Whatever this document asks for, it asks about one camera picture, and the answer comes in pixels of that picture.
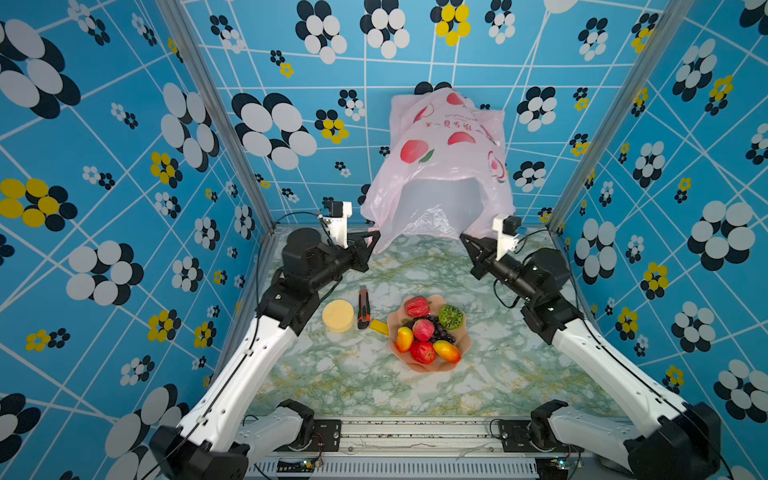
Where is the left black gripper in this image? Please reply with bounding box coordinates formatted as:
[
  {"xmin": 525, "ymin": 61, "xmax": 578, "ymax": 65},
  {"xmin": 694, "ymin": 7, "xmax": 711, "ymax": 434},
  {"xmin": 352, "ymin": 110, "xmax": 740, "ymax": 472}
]
[{"xmin": 310, "ymin": 229, "xmax": 379, "ymax": 294}]

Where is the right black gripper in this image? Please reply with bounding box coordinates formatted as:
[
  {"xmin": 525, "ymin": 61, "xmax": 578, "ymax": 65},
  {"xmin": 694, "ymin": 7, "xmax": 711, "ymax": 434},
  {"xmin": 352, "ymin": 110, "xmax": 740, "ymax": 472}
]
[{"xmin": 464, "ymin": 233, "xmax": 541, "ymax": 310}]

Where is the green kiwi half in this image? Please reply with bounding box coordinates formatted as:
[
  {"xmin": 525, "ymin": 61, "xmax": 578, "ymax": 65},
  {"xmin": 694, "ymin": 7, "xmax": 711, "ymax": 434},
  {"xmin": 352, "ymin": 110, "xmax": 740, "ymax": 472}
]
[{"xmin": 438, "ymin": 304, "xmax": 465, "ymax": 331}]

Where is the pink plastic bag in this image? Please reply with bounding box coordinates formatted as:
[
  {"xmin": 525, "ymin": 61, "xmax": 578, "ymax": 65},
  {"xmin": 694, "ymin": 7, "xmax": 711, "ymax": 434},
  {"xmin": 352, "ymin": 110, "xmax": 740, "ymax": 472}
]
[{"xmin": 361, "ymin": 88, "xmax": 516, "ymax": 253}]

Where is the pink peach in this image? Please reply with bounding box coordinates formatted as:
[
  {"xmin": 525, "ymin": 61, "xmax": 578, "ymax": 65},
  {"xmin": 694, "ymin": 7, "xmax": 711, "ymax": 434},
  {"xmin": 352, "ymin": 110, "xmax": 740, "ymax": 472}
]
[{"xmin": 412, "ymin": 318, "xmax": 433, "ymax": 342}]

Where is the orange yellow mango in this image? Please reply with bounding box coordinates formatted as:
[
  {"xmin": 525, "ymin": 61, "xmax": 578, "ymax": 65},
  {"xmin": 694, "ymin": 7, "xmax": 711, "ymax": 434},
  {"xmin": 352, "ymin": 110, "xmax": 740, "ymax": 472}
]
[{"xmin": 433, "ymin": 340, "xmax": 462, "ymax": 364}]

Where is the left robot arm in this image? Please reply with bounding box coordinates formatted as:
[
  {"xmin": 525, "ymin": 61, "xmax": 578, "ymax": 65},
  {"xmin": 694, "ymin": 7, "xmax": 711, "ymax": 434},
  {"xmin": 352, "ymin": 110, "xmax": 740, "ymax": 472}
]
[{"xmin": 146, "ymin": 228, "xmax": 380, "ymax": 479}]

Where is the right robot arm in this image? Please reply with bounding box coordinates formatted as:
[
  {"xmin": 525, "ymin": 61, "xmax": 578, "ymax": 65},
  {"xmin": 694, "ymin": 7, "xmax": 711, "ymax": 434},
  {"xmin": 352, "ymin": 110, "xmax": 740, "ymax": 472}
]
[{"xmin": 460, "ymin": 234, "xmax": 730, "ymax": 479}]

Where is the yellow round sponge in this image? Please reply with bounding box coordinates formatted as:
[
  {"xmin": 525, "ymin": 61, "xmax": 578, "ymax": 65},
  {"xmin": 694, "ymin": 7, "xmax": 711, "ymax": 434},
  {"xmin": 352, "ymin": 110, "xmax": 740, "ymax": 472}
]
[{"xmin": 322, "ymin": 300, "xmax": 356, "ymax": 333}]

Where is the yellow flat piece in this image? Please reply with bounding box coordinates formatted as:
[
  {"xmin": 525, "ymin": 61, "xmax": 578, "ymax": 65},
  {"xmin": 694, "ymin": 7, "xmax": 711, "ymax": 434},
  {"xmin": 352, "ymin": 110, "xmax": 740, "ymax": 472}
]
[{"xmin": 369, "ymin": 320, "xmax": 389, "ymax": 336}]

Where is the red strawberry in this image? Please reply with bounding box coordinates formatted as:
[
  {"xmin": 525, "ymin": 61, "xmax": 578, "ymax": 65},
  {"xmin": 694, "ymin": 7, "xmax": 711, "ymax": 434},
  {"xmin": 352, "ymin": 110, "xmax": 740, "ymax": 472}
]
[{"xmin": 404, "ymin": 296, "xmax": 431, "ymax": 319}]

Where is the small yellow red mango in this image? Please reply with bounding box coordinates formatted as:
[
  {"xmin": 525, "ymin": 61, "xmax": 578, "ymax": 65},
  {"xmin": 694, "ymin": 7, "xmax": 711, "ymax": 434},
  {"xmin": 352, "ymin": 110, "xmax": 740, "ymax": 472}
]
[{"xmin": 395, "ymin": 326, "xmax": 415, "ymax": 353}]

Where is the pink scalloped fruit plate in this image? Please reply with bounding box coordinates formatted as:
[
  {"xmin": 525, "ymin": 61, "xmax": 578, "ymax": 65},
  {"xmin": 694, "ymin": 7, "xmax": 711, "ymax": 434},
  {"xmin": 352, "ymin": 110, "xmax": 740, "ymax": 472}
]
[{"xmin": 386, "ymin": 295, "xmax": 472, "ymax": 373}]

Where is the dark purple grape bunch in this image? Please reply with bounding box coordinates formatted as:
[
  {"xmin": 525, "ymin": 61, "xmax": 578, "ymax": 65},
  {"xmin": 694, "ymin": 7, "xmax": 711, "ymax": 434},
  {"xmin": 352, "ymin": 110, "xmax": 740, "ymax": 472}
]
[{"xmin": 427, "ymin": 316, "xmax": 456, "ymax": 345}]

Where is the red apple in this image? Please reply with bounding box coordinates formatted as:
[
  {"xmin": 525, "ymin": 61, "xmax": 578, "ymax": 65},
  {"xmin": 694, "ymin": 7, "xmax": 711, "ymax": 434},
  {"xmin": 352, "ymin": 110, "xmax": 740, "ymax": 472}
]
[{"xmin": 409, "ymin": 341, "xmax": 437, "ymax": 366}]

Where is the left green circuit board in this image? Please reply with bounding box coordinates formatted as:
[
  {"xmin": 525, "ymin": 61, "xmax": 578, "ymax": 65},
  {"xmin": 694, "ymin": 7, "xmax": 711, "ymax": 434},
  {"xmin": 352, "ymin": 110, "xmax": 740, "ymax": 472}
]
[{"xmin": 276, "ymin": 458, "xmax": 323, "ymax": 474}]

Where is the green circuit board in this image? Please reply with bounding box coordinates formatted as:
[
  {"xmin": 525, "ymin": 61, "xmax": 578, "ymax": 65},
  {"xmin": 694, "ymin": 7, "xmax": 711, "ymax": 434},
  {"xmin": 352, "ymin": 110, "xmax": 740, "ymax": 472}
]
[
  {"xmin": 536, "ymin": 458, "xmax": 570, "ymax": 480},
  {"xmin": 276, "ymin": 458, "xmax": 323, "ymax": 474}
]

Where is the right green circuit board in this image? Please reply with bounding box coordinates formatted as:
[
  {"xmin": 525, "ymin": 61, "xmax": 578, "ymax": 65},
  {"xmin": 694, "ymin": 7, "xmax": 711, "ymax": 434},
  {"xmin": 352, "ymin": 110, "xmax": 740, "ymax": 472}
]
[{"xmin": 536, "ymin": 458, "xmax": 570, "ymax": 480}]

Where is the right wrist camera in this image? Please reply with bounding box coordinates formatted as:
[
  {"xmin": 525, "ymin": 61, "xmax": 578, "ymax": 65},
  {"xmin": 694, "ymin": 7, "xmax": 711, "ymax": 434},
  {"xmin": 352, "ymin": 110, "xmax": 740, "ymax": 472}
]
[{"xmin": 492, "ymin": 215, "xmax": 522, "ymax": 261}]

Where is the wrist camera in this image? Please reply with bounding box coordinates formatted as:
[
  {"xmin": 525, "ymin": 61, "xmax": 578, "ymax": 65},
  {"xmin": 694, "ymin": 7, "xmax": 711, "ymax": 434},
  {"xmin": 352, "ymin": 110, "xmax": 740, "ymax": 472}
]
[
  {"xmin": 492, "ymin": 215, "xmax": 522, "ymax": 261},
  {"xmin": 321, "ymin": 200, "xmax": 353, "ymax": 249}
]

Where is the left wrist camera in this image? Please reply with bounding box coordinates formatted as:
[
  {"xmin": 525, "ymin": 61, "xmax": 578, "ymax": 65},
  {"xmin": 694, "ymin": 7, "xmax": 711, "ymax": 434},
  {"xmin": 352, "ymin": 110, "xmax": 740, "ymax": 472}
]
[{"xmin": 321, "ymin": 200, "xmax": 353, "ymax": 249}]

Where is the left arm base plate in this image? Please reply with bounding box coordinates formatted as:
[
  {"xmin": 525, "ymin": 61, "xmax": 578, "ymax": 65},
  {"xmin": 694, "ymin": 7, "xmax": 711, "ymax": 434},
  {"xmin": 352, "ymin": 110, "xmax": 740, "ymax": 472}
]
[{"xmin": 275, "ymin": 419, "xmax": 343, "ymax": 453}]

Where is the aluminium front rail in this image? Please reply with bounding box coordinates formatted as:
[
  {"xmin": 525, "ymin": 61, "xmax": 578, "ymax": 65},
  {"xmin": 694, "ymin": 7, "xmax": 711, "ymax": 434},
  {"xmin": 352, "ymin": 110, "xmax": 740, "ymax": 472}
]
[{"xmin": 242, "ymin": 418, "xmax": 637, "ymax": 479}]

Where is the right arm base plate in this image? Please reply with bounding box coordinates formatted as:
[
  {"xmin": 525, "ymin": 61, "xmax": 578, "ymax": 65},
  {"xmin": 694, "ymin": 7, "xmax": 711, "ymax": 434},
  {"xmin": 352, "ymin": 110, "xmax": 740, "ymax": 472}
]
[{"xmin": 489, "ymin": 418, "xmax": 583, "ymax": 456}]

